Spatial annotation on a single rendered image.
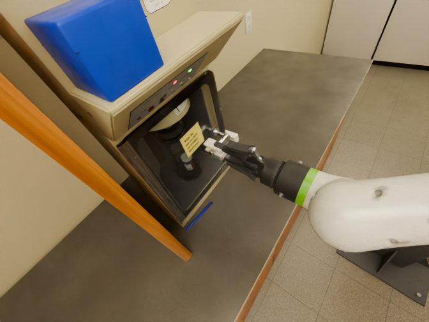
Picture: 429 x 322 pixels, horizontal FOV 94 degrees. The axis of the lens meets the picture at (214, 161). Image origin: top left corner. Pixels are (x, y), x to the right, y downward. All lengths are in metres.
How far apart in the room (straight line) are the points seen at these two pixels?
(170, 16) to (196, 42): 0.12
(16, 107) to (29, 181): 0.64
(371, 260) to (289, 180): 1.39
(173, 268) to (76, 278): 0.35
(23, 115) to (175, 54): 0.21
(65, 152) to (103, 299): 0.62
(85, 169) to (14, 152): 0.55
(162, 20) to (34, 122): 0.29
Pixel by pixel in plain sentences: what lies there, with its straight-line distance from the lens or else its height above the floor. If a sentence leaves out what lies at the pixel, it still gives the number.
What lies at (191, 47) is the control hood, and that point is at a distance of 0.37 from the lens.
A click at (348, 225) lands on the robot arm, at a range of 0.34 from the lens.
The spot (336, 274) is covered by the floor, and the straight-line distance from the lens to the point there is 1.73.
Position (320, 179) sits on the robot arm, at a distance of 0.48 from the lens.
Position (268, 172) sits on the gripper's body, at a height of 1.23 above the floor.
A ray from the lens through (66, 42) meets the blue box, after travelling 0.28.
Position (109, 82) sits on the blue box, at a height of 1.53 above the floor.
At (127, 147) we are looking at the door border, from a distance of 0.44.
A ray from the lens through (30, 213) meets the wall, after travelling 0.98.
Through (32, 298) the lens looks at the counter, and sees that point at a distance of 1.04.
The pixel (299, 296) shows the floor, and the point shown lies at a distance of 1.66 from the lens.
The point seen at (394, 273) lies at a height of 0.02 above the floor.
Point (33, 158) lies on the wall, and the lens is 0.88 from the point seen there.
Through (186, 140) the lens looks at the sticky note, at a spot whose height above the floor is 1.27.
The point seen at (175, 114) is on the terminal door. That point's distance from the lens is 0.50.
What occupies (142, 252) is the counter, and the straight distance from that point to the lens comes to 0.82.
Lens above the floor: 1.63
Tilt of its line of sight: 50 degrees down
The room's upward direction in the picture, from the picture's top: 17 degrees counter-clockwise
